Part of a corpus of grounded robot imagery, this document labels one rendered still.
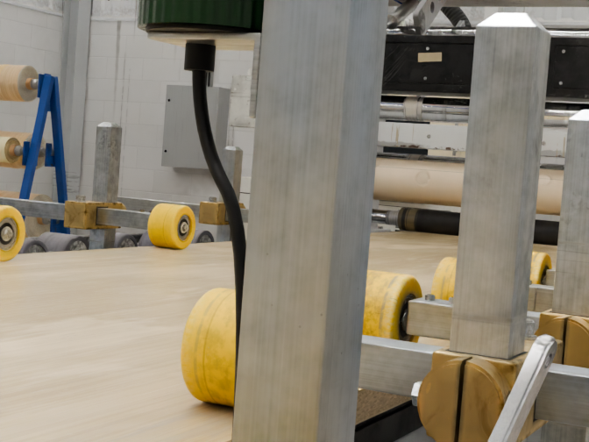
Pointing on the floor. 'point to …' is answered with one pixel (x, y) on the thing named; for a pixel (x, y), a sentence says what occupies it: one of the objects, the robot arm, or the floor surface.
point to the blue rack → (51, 103)
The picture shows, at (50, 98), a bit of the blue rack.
